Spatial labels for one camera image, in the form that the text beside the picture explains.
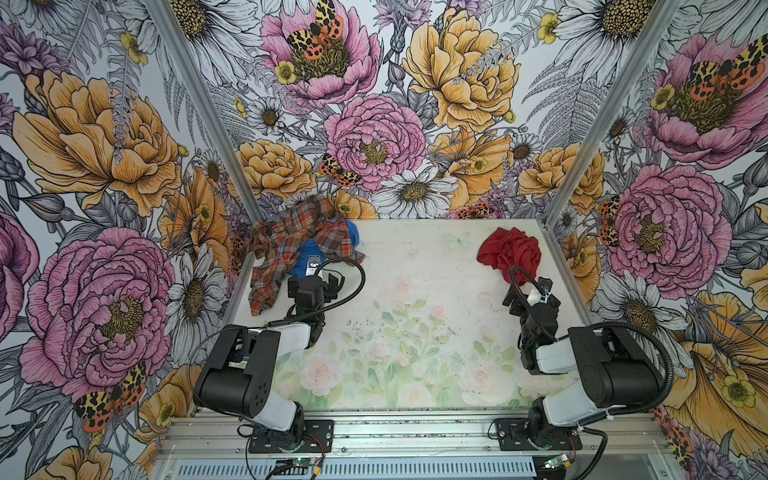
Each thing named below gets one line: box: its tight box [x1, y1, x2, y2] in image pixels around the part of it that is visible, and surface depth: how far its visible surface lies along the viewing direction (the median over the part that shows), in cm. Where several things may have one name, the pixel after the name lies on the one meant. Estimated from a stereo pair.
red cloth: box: [477, 227, 542, 286], surface depth 106 cm
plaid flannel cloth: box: [249, 195, 366, 316], surface depth 110 cm
